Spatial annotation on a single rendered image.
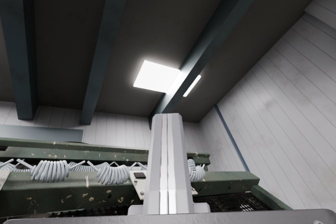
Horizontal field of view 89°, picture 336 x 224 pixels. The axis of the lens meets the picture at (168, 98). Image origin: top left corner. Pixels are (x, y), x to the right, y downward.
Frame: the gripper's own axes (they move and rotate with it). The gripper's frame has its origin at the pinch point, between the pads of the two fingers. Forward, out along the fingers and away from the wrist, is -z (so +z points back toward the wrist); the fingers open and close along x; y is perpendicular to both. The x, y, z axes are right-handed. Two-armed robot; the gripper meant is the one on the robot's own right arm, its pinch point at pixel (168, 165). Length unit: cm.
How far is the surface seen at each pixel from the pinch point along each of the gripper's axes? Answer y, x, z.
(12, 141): 31, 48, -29
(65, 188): 53, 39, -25
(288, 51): 119, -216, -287
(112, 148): 47, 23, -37
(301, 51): 113, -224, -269
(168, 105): 213, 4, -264
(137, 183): 66, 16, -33
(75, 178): 56, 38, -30
